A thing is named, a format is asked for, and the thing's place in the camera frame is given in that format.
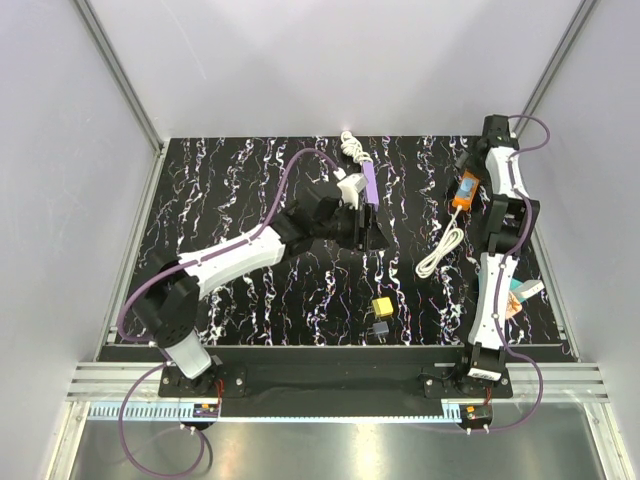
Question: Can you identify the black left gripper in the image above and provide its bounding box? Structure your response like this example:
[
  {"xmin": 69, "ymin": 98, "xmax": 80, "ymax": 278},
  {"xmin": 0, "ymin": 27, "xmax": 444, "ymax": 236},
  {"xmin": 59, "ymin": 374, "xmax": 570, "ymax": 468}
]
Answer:
[{"xmin": 313, "ymin": 202, "xmax": 389, "ymax": 253}]

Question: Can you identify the purple power strip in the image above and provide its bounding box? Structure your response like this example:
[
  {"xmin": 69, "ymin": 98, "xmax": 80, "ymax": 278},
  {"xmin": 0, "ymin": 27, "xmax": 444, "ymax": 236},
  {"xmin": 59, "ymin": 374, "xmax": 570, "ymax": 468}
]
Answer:
[{"xmin": 361, "ymin": 161, "xmax": 379, "ymax": 210}]

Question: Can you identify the orange power strip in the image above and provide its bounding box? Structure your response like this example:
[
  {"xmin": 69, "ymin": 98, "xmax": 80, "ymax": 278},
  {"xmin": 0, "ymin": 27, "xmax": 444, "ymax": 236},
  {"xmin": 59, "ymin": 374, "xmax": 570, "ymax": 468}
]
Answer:
[{"xmin": 452, "ymin": 170, "xmax": 480, "ymax": 212}]

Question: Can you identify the yellow cube plug adapter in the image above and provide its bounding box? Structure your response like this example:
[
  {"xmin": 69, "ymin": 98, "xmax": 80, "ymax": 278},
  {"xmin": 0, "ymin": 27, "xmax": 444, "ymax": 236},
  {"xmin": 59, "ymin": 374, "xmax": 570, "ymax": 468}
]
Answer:
[{"xmin": 371, "ymin": 297, "xmax": 394, "ymax": 318}]

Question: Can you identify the grey cube plug adapter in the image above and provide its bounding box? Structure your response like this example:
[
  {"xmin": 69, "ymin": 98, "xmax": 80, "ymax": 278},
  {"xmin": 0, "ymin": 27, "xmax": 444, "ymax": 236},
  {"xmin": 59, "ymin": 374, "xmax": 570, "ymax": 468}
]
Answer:
[{"xmin": 371, "ymin": 321, "xmax": 390, "ymax": 341}]

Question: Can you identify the blue cube plug adapter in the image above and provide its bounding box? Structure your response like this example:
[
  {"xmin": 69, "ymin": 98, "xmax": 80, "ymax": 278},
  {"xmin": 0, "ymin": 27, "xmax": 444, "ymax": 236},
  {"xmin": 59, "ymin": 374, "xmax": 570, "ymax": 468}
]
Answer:
[{"xmin": 459, "ymin": 177, "xmax": 477, "ymax": 197}]

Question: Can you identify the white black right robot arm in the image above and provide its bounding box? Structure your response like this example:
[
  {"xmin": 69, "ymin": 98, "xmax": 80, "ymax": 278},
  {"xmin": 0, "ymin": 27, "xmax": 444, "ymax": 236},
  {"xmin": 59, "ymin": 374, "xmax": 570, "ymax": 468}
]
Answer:
[{"xmin": 453, "ymin": 114, "xmax": 540, "ymax": 398}]

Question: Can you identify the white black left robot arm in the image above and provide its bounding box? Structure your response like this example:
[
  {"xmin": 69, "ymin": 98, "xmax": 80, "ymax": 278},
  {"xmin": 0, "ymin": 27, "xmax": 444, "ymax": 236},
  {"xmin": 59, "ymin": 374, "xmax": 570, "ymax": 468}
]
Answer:
[{"xmin": 129, "ymin": 196, "xmax": 389, "ymax": 396}]

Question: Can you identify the white plug on teal strip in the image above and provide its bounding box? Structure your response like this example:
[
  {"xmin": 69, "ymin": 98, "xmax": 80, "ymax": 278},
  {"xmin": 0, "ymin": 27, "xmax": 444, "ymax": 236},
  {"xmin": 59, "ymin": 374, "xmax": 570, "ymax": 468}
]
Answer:
[{"xmin": 513, "ymin": 279, "xmax": 545, "ymax": 303}]

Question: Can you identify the pink cube plug adapter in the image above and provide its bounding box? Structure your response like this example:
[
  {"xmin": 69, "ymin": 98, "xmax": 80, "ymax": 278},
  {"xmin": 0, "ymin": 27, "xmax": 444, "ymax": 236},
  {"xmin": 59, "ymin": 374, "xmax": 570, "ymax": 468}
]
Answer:
[{"xmin": 505, "ymin": 292, "xmax": 523, "ymax": 319}]

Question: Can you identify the teal triangular power strip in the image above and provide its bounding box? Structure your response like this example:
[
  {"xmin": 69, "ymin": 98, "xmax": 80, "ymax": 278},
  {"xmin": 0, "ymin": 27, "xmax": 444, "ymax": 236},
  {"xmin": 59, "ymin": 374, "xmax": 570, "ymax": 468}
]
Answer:
[{"xmin": 478, "ymin": 270, "xmax": 526, "ymax": 303}]

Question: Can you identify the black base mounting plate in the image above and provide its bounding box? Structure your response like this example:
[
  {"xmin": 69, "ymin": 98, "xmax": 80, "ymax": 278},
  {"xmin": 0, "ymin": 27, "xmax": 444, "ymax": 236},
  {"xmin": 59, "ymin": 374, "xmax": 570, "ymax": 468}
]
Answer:
[{"xmin": 85, "ymin": 345, "xmax": 599, "ymax": 421}]

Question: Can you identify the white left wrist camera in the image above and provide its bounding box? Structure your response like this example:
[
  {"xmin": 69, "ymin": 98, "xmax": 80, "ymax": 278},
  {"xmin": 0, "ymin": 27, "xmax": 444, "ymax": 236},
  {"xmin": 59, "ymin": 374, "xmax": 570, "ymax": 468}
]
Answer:
[{"xmin": 333, "ymin": 168, "xmax": 368, "ymax": 210}]

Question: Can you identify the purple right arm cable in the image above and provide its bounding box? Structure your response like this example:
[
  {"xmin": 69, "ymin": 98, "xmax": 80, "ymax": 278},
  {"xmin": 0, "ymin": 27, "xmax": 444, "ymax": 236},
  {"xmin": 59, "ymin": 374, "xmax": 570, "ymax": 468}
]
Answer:
[{"xmin": 469, "ymin": 114, "xmax": 551, "ymax": 435}]

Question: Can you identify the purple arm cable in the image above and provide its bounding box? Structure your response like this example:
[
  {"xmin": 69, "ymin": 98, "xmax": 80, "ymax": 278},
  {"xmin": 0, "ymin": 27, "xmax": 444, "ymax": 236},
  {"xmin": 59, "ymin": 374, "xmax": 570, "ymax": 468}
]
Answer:
[
  {"xmin": 116, "ymin": 148, "xmax": 346, "ymax": 474},
  {"xmin": 469, "ymin": 114, "xmax": 551, "ymax": 435}
]

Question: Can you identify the white cable of orange strip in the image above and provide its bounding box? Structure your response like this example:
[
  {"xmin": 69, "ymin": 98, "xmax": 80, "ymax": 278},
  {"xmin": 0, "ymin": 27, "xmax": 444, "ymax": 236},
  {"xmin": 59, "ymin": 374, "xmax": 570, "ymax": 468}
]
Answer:
[{"xmin": 414, "ymin": 207, "xmax": 466, "ymax": 279}]

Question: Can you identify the white coiled cable of purple strip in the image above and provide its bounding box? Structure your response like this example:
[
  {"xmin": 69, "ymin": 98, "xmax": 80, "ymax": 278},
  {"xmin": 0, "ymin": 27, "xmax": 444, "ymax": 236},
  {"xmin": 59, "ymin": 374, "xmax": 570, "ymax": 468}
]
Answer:
[{"xmin": 339, "ymin": 130, "xmax": 374, "ymax": 166}]

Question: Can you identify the aluminium frame post right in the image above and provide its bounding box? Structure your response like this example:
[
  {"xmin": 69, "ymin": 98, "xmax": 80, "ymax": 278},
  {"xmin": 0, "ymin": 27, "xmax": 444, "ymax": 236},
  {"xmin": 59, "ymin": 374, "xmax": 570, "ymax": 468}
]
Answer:
[{"xmin": 511, "ymin": 0, "xmax": 600, "ymax": 138}]

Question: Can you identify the aluminium frame post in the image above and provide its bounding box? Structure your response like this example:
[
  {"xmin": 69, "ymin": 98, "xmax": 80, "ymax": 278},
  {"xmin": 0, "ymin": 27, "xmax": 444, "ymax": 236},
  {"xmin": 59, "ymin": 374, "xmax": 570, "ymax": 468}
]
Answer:
[
  {"xmin": 71, "ymin": 0, "xmax": 164, "ymax": 155},
  {"xmin": 511, "ymin": 0, "xmax": 600, "ymax": 138}
]

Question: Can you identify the aluminium front rail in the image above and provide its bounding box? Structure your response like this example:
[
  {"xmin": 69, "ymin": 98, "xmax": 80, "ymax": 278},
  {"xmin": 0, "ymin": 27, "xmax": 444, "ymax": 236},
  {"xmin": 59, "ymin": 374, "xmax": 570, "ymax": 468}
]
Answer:
[{"xmin": 67, "ymin": 362, "xmax": 608, "ymax": 402}]

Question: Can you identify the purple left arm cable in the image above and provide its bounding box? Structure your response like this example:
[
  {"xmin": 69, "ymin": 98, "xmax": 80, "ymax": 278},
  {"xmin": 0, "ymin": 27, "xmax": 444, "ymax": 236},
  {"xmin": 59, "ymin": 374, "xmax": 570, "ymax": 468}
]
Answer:
[{"xmin": 116, "ymin": 148, "xmax": 346, "ymax": 474}]

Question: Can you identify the aluminium frame post left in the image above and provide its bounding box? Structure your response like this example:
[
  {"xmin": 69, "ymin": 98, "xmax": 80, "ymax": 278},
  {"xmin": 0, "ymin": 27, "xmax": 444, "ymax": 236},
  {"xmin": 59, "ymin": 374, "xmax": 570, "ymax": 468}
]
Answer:
[{"xmin": 71, "ymin": 0, "xmax": 164, "ymax": 155}]

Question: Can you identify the white cable duct strip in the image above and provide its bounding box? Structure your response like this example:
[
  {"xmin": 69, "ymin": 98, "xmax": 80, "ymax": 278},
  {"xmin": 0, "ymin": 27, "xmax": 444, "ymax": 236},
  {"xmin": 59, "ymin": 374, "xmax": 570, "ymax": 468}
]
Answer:
[{"xmin": 88, "ymin": 400, "xmax": 478, "ymax": 424}]

